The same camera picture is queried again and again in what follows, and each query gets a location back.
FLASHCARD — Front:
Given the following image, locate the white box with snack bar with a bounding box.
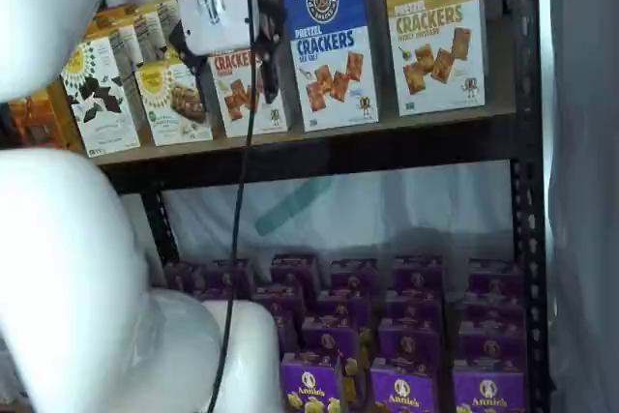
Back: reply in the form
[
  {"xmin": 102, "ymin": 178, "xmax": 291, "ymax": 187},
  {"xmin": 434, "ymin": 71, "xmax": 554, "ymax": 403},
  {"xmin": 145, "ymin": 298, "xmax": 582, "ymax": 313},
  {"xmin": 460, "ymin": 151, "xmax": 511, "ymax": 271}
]
[{"xmin": 133, "ymin": 56, "xmax": 215, "ymax": 148}]

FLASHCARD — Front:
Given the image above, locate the grey curtain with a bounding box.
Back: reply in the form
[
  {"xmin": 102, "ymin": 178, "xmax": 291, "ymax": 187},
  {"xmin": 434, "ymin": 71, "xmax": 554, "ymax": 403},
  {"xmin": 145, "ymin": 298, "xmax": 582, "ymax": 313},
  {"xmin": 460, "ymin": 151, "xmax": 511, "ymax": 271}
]
[{"xmin": 545, "ymin": 0, "xmax": 619, "ymax": 413}]

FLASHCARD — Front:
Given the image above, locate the blue pretzel crackers box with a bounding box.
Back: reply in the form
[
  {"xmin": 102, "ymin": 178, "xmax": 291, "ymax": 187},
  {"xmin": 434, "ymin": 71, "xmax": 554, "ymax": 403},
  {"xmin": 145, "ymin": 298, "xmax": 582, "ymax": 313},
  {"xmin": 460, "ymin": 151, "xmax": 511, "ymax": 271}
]
[{"xmin": 281, "ymin": 0, "xmax": 381, "ymax": 133}]

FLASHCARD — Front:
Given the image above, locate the white yellow-topped snack box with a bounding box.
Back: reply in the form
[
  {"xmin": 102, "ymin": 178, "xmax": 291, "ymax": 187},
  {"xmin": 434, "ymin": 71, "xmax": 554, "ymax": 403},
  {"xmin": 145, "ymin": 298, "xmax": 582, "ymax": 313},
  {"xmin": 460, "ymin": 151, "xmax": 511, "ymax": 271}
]
[
  {"xmin": 85, "ymin": 14, "xmax": 142, "ymax": 66},
  {"xmin": 133, "ymin": 0, "xmax": 184, "ymax": 66}
]

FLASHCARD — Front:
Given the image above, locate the gold pretzel crackers box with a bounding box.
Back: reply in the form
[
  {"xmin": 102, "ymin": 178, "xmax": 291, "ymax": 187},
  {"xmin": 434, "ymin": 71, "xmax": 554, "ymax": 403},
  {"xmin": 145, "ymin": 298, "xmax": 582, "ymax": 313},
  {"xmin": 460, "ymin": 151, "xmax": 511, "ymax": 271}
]
[{"xmin": 380, "ymin": 0, "xmax": 486, "ymax": 118}]

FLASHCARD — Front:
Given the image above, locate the teal tape strip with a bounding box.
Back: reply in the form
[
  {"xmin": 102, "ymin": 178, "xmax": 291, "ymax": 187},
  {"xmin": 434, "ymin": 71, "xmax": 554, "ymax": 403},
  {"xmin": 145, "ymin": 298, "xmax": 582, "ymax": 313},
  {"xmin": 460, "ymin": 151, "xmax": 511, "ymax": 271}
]
[{"xmin": 254, "ymin": 175, "xmax": 336, "ymax": 238}]

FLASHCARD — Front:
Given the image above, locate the black metal shelving rack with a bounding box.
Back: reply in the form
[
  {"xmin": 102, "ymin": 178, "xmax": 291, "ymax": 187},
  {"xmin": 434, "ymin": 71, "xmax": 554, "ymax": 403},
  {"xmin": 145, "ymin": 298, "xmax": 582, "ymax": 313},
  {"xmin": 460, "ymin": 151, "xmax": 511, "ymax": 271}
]
[{"xmin": 91, "ymin": 0, "xmax": 555, "ymax": 413}]

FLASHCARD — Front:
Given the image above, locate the white box with dark crackers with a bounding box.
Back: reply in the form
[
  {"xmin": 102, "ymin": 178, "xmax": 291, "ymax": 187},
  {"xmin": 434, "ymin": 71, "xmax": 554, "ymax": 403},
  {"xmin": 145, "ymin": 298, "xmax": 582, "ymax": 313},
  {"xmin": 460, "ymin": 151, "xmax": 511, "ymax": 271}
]
[{"xmin": 59, "ymin": 37, "xmax": 142, "ymax": 154}]

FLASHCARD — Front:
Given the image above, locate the purple Annie's box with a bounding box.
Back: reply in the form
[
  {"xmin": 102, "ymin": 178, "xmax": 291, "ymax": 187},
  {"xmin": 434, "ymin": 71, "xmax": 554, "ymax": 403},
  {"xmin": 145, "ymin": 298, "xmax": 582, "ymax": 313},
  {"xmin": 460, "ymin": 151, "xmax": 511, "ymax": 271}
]
[
  {"xmin": 330, "ymin": 258, "xmax": 379, "ymax": 294},
  {"xmin": 378, "ymin": 318, "xmax": 442, "ymax": 366},
  {"xmin": 453, "ymin": 368, "xmax": 528, "ymax": 413},
  {"xmin": 280, "ymin": 353, "xmax": 342, "ymax": 413},
  {"xmin": 386, "ymin": 290, "xmax": 444, "ymax": 324},
  {"xmin": 273, "ymin": 310, "xmax": 305, "ymax": 357},
  {"xmin": 270, "ymin": 253, "xmax": 319, "ymax": 289},
  {"xmin": 163, "ymin": 262, "xmax": 205, "ymax": 294},
  {"xmin": 458, "ymin": 321, "xmax": 528, "ymax": 373},
  {"xmin": 369, "ymin": 358, "xmax": 440, "ymax": 413},
  {"xmin": 316, "ymin": 289, "xmax": 372, "ymax": 325},
  {"xmin": 467, "ymin": 258, "xmax": 525, "ymax": 299},
  {"xmin": 252, "ymin": 284, "xmax": 308, "ymax": 320},
  {"xmin": 463, "ymin": 294, "xmax": 528, "ymax": 328},
  {"xmin": 394, "ymin": 255, "xmax": 445, "ymax": 294},
  {"xmin": 205, "ymin": 260, "xmax": 255, "ymax": 299},
  {"xmin": 302, "ymin": 316, "xmax": 361, "ymax": 361}
]

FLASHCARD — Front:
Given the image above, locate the white plastic sheet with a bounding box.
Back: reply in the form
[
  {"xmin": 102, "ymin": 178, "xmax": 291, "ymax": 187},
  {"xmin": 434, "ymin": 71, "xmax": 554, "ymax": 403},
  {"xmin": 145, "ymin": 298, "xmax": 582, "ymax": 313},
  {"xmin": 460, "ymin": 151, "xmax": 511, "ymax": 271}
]
[{"xmin": 162, "ymin": 159, "xmax": 515, "ymax": 283}]

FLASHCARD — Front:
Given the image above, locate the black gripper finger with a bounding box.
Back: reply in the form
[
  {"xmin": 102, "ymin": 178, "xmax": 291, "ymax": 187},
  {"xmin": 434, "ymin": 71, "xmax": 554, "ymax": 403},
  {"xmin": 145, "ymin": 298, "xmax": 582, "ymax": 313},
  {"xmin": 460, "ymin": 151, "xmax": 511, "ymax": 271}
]
[
  {"xmin": 254, "ymin": 0, "xmax": 287, "ymax": 105},
  {"xmin": 167, "ymin": 20, "xmax": 211, "ymax": 77}
]

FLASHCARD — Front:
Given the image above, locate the orange brownie mix box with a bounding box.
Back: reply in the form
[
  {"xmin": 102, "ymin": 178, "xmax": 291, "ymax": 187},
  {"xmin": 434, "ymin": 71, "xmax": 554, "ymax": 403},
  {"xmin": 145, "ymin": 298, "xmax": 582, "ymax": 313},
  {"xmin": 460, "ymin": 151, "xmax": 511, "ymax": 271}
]
[{"xmin": 0, "ymin": 87, "xmax": 70, "ymax": 151}]

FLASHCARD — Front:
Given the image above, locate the orange pretzel crackers box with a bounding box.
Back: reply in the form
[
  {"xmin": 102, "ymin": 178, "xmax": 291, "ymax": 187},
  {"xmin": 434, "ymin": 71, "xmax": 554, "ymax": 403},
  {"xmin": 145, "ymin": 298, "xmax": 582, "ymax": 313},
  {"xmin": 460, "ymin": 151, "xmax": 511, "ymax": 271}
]
[{"xmin": 207, "ymin": 47, "xmax": 290, "ymax": 139}]

